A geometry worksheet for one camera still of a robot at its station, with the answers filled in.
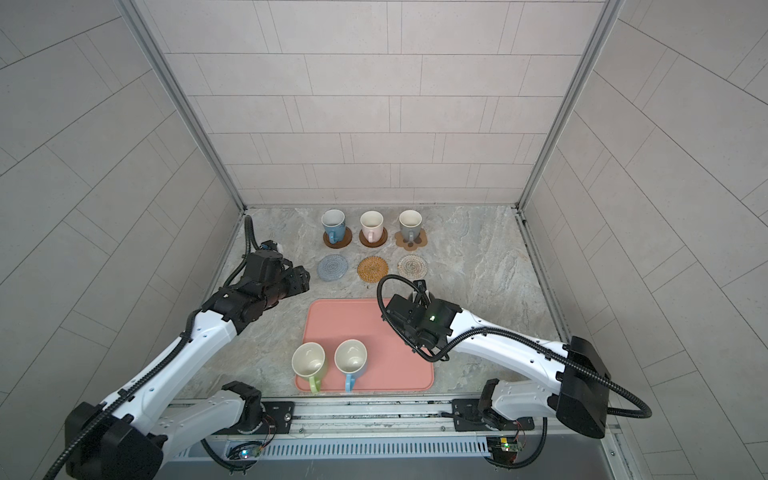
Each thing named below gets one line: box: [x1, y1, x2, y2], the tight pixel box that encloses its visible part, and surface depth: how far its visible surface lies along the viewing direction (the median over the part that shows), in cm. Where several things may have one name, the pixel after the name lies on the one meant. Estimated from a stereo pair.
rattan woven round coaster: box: [357, 256, 389, 283], surface depth 101 cm
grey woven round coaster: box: [317, 254, 348, 281], surface depth 101 cm
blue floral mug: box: [321, 209, 346, 245], surface depth 101 cm
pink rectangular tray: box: [295, 299, 434, 391], surface depth 80 cm
